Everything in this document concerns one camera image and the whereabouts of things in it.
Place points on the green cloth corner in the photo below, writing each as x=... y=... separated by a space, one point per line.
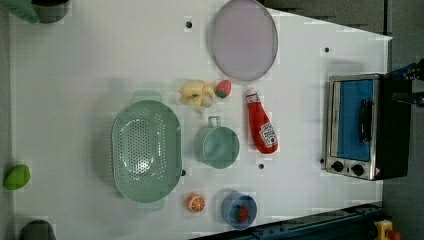
x=20 y=8

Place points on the green measuring cup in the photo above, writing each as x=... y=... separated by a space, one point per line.
x=216 y=145

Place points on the small red toy in cup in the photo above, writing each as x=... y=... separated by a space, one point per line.
x=241 y=214

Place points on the red plush ketchup bottle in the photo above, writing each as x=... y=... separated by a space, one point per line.
x=262 y=130

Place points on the plush strawberry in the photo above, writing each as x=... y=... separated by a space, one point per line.
x=223 y=89

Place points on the blue metal rail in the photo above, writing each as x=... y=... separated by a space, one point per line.
x=353 y=223

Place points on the dark grey object bottom left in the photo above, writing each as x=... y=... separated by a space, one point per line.
x=37 y=230

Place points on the green plastic strainer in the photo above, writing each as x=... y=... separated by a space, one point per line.
x=146 y=151

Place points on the plush orange slice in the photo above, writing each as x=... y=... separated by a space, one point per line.
x=195 y=203

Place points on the yellow plush banana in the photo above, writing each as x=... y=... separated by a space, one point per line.
x=200 y=92

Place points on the dark grey bowl top left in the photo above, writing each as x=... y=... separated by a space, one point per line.
x=50 y=11

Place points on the silver toaster oven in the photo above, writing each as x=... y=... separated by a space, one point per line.
x=368 y=131

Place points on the green plush avocado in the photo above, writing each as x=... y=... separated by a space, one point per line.
x=18 y=177

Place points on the yellow red clamp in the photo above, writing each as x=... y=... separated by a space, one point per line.
x=385 y=231

